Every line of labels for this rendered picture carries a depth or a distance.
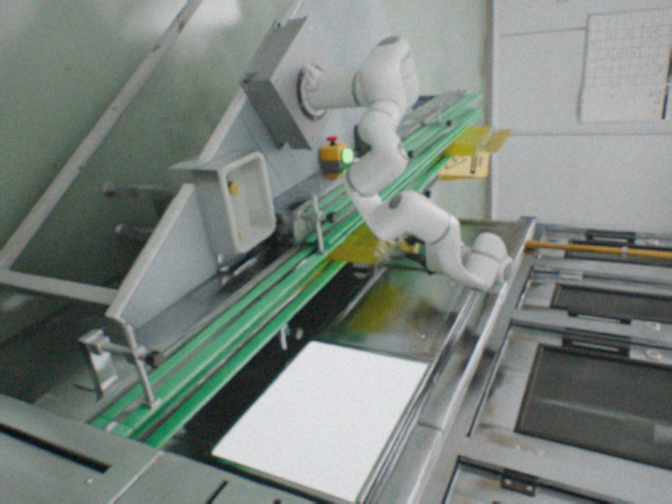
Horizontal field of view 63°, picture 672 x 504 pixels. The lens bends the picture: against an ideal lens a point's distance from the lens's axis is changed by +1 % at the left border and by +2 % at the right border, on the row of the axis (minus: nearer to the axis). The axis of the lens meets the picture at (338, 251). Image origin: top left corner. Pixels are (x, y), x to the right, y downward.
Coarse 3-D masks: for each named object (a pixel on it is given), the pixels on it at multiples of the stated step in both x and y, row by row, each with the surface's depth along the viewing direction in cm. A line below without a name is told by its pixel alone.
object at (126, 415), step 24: (336, 240) 154; (288, 264) 143; (312, 264) 142; (264, 288) 132; (288, 288) 132; (240, 312) 124; (216, 336) 115; (168, 360) 109; (192, 360) 108; (168, 384) 102; (120, 408) 97; (144, 408) 96; (120, 432) 91
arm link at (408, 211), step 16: (352, 192) 123; (400, 192) 119; (416, 192) 118; (368, 208) 123; (384, 208) 120; (400, 208) 116; (416, 208) 116; (432, 208) 119; (368, 224) 123; (384, 224) 120; (400, 224) 118; (416, 224) 118; (432, 224) 119; (432, 240) 122
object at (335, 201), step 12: (468, 96) 281; (480, 96) 278; (456, 108) 258; (432, 120) 238; (444, 120) 236; (420, 132) 221; (432, 132) 218; (408, 144) 207; (420, 144) 206; (336, 192) 163; (324, 204) 155; (336, 204) 153
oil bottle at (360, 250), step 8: (344, 240) 156; (352, 240) 156; (360, 240) 155; (368, 240) 154; (376, 240) 153; (336, 248) 156; (344, 248) 154; (352, 248) 153; (360, 248) 152; (368, 248) 151; (376, 248) 150; (384, 248) 151; (328, 256) 158; (336, 256) 157; (344, 256) 155; (352, 256) 154; (360, 256) 153; (368, 256) 152; (376, 256) 151; (384, 256) 151
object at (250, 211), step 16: (240, 160) 131; (256, 160) 139; (224, 176) 126; (240, 176) 142; (256, 176) 141; (224, 192) 127; (240, 192) 143; (256, 192) 143; (240, 208) 143; (256, 208) 145; (272, 208) 144; (240, 224) 144; (256, 224) 147; (272, 224) 145; (256, 240) 139
